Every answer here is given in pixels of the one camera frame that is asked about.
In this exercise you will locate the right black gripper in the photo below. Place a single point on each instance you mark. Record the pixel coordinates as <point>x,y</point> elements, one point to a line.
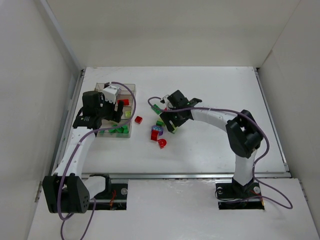
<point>173,115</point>

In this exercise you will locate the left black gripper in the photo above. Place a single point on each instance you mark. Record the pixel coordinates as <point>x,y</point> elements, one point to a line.
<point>116,111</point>

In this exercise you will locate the yellow-green lego brick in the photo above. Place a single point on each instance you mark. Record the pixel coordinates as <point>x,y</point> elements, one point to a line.
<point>174,131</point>
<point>127,114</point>

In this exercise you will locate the long red lego brick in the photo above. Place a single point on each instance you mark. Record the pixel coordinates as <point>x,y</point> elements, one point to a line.
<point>126,102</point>

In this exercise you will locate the green lego plate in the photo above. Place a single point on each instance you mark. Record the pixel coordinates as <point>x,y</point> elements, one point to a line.
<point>156,109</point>

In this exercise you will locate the small green slope lego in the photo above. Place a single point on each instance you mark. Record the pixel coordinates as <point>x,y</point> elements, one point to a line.
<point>125,129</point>

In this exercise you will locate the small green lego top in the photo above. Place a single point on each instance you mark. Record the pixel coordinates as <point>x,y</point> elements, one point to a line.
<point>119,130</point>

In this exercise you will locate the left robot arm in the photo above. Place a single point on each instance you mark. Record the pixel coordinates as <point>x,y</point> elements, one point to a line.
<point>64,190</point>

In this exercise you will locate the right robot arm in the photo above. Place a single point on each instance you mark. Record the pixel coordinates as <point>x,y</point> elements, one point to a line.
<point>242,131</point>

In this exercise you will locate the green and yellow lego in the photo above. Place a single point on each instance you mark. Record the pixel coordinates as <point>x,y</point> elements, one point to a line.
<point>159,123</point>

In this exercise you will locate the purple flower lego disc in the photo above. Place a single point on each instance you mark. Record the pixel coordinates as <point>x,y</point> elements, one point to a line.
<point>158,128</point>

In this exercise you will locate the red arch lego block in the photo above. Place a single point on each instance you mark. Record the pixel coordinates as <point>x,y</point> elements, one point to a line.
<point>154,135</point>

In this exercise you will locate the red half-round lego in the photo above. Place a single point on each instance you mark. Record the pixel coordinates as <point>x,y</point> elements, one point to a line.
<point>162,143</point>

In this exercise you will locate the small red lego cube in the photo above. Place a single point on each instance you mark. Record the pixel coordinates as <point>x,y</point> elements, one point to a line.
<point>138,120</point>

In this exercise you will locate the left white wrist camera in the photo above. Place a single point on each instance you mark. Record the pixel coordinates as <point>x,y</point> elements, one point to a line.
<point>110,93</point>

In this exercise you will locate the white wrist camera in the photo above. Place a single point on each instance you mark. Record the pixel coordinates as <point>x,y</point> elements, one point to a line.
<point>110,93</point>
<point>165,101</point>

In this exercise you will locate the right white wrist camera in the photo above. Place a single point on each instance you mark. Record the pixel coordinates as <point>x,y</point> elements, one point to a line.
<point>165,101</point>

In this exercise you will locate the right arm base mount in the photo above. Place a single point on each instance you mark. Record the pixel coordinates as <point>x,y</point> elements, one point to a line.
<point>231,195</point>

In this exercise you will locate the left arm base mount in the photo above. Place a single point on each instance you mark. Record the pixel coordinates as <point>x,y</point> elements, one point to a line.
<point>114,197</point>

